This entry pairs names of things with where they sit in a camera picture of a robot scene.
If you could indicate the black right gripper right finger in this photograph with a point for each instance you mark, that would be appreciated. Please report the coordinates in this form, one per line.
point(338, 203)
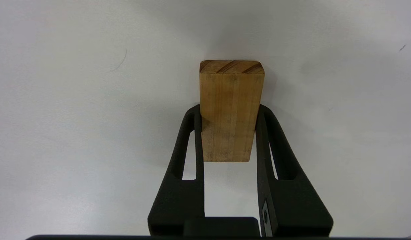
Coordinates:
point(292, 206)

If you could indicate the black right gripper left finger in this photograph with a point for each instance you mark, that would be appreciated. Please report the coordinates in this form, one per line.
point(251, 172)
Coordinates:
point(179, 200)

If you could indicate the rectangular wooden building block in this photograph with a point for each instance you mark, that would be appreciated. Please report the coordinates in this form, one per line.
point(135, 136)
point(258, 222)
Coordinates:
point(230, 110)

